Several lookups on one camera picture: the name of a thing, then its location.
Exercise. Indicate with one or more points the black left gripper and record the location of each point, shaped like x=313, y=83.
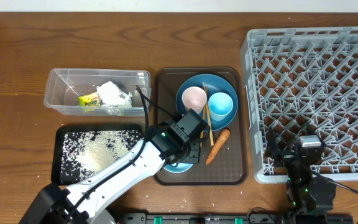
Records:
x=196, y=160

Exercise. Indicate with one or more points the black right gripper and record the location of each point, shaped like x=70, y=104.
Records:
x=285, y=157

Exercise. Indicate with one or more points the pink cup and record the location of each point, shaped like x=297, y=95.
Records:
x=194, y=98

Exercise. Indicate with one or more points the orange carrot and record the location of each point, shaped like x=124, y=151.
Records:
x=223, y=137

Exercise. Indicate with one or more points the light blue rice bowl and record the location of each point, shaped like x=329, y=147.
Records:
x=178, y=167

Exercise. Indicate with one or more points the white tissue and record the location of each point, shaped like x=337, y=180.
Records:
x=126, y=99
x=110, y=94

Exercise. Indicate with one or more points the yellow snack wrapper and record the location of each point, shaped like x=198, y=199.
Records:
x=89, y=100

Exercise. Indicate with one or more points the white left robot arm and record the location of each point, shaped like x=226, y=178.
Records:
x=84, y=201

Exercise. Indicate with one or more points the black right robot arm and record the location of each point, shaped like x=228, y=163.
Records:
x=311, y=196

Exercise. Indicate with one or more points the grey dishwasher rack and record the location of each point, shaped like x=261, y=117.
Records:
x=299, y=77

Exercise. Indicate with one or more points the light blue cup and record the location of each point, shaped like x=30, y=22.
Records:
x=220, y=105

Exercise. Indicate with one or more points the dark blue plate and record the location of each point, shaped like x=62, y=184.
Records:
x=215, y=84

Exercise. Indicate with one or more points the brown serving tray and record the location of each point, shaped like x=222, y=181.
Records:
x=229, y=167

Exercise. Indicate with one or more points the black tray bin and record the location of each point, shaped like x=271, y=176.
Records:
x=81, y=128

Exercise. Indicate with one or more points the clear plastic bin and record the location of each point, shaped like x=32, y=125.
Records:
x=65, y=86

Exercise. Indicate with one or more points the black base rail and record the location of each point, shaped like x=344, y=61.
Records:
x=252, y=218

